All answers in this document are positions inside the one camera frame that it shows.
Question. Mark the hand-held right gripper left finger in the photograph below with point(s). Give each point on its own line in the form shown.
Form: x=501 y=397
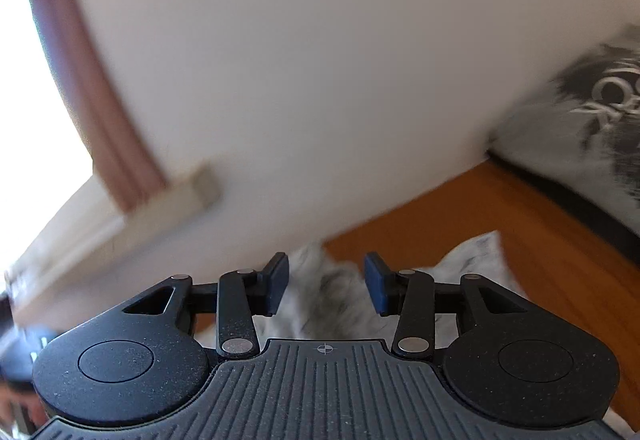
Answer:
x=277 y=282

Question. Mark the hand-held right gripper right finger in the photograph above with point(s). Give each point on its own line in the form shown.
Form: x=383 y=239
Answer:
x=375 y=285

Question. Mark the white checker-patterned garment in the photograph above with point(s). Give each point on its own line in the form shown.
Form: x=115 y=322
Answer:
x=340 y=295

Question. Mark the person's left hand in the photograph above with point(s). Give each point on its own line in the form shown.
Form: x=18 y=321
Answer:
x=20 y=402

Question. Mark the beige window sill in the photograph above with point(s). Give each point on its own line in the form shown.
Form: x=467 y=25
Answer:
x=150 y=215

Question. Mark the black folded garment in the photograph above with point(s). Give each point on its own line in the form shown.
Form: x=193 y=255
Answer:
x=575 y=200

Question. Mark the white window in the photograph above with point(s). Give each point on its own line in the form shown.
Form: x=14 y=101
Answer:
x=35 y=95

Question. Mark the grey printed sweatshirt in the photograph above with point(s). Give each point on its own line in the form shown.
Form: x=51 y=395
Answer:
x=590 y=120

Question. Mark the wooden window frame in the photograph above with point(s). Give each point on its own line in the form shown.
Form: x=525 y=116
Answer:
x=100 y=95

